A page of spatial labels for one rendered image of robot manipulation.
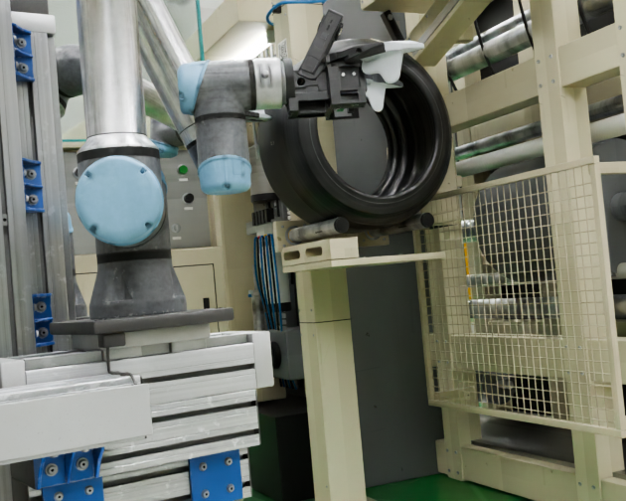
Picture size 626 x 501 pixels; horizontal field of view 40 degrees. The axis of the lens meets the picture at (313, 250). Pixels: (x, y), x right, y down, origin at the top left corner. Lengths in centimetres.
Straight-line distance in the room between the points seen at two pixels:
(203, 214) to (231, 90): 181
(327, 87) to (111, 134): 32
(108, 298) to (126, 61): 35
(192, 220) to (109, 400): 189
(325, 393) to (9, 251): 152
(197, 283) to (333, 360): 54
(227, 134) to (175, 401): 41
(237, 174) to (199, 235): 180
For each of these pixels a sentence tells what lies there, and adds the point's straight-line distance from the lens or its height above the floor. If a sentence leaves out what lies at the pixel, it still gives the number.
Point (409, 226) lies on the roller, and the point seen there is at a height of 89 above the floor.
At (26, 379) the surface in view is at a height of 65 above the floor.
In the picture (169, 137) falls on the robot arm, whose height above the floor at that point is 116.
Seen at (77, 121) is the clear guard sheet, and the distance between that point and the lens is 298.
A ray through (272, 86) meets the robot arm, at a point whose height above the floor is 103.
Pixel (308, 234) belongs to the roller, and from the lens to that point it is 258.
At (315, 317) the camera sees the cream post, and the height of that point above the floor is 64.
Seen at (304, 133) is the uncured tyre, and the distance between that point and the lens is 241.
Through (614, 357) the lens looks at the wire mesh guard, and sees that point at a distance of 228.
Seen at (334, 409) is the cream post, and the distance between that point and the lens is 282.
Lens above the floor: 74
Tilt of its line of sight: 2 degrees up
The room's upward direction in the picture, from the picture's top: 5 degrees counter-clockwise
